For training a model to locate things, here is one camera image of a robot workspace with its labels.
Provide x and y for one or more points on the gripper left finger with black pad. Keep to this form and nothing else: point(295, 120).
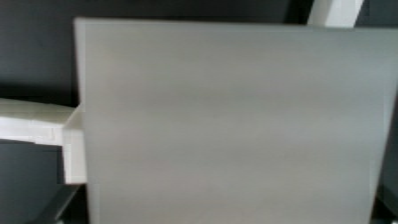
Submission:
point(57, 206)

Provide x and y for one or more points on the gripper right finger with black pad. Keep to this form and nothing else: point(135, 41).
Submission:
point(384, 214)

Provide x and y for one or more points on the white cabinet top block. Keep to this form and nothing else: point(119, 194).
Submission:
point(236, 120)

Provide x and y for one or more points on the white U-shaped boundary fence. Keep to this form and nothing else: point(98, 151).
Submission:
point(46, 124)

